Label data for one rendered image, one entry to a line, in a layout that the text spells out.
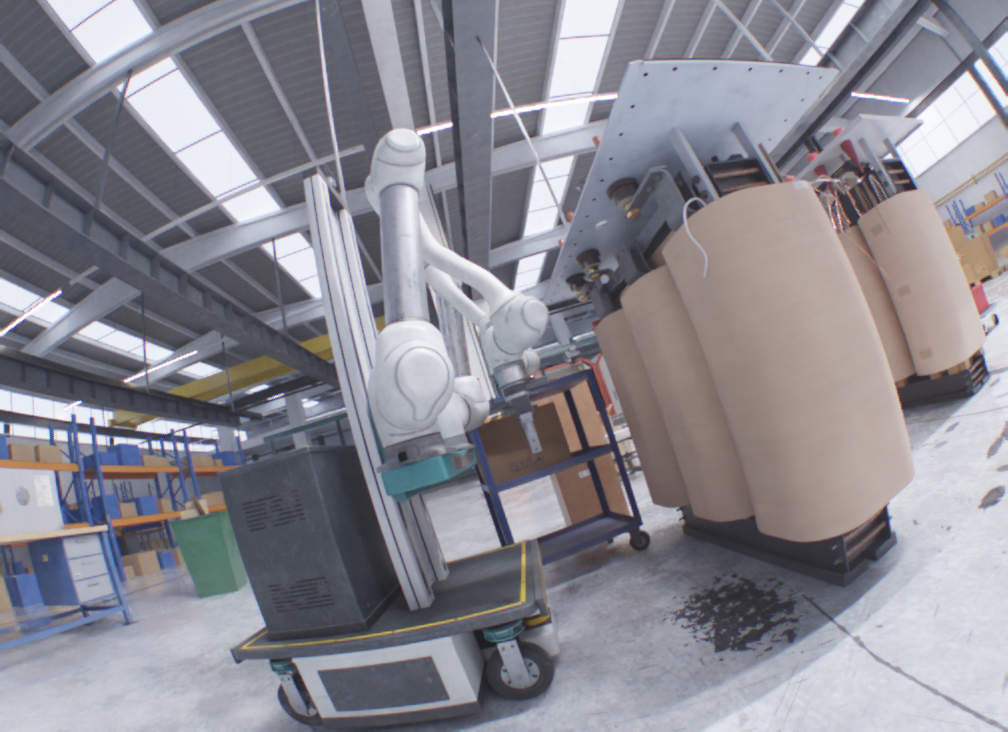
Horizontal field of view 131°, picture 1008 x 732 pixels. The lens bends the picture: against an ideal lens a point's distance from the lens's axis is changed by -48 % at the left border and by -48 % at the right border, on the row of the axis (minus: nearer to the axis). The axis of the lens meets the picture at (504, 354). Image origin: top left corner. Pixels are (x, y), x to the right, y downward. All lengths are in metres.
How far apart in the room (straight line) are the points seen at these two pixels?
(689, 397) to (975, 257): 10.12
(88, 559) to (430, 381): 3.76
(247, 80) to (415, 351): 11.36
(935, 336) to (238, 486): 3.04
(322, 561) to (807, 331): 1.33
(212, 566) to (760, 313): 4.63
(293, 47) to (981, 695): 11.84
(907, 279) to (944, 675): 2.07
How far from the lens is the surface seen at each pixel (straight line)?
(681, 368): 1.47
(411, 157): 1.15
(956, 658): 1.05
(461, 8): 4.95
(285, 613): 1.36
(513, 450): 2.01
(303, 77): 11.89
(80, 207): 7.62
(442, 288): 1.63
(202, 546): 4.73
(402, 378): 0.84
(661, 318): 1.48
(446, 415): 1.54
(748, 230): 1.12
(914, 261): 2.67
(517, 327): 1.03
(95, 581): 4.27
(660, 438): 1.86
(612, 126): 1.20
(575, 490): 2.67
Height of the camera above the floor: 0.70
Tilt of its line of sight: 11 degrees up
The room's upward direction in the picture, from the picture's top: 18 degrees counter-clockwise
